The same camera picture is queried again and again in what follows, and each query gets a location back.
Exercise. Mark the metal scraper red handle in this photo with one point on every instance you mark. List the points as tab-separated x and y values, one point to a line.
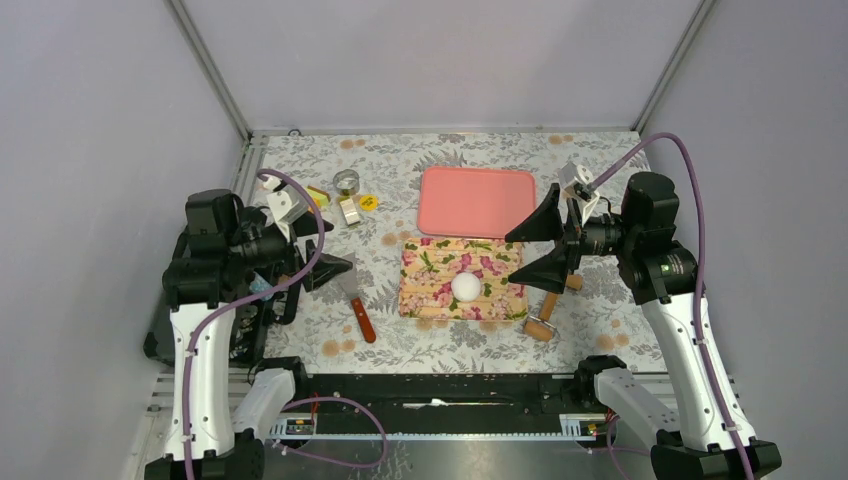
347	279

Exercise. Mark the wooden double-ended roller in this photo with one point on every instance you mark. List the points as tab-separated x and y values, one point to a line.
539	326

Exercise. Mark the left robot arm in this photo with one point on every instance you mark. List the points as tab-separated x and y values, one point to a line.
218	254

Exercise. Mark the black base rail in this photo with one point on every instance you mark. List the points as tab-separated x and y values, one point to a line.
440	406

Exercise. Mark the black case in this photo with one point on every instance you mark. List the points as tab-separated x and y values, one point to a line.
248	334

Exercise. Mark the floral cutting board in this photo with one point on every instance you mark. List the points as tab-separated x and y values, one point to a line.
428	265

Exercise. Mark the orange green toy block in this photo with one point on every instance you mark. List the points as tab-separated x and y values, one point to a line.
321	198

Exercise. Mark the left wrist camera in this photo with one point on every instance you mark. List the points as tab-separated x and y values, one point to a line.
286	206

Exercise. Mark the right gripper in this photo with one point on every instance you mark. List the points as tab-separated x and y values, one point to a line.
550	272

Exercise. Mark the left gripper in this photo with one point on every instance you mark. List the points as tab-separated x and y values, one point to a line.
326	266

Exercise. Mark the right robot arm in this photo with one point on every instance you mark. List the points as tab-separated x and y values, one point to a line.
707	434

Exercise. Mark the white dough ball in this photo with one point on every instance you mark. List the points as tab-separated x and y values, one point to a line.
466	287

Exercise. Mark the pink plastic tray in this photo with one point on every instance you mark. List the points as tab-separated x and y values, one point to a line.
474	202

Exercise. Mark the yellow round token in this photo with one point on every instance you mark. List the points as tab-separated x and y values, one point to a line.
368	202

